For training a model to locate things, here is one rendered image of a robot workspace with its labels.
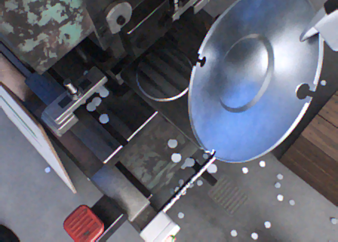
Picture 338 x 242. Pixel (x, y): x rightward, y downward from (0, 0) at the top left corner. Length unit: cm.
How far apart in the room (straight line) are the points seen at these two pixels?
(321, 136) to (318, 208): 40
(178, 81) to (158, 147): 18
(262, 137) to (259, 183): 98
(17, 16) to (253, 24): 36
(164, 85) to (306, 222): 95
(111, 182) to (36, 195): 80
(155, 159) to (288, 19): 45
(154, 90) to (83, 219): 29
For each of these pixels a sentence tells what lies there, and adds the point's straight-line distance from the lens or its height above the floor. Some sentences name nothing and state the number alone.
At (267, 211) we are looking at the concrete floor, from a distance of 148.
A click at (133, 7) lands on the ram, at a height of 98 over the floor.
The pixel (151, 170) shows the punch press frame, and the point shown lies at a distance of 83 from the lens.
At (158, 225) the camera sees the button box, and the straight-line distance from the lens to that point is 83.
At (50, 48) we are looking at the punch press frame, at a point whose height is 109.
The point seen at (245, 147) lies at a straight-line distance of 54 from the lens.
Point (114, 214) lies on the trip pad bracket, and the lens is 77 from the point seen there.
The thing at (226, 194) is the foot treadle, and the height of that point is 16.
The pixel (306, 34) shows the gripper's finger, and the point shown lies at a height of 105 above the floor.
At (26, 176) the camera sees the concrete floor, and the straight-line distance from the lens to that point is 165.
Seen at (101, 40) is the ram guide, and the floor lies 102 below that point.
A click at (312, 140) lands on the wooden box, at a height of 35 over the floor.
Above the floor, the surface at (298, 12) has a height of 103.
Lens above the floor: 145
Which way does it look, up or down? 68 degrees down
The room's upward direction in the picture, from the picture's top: 11 degrees counter-clockwise
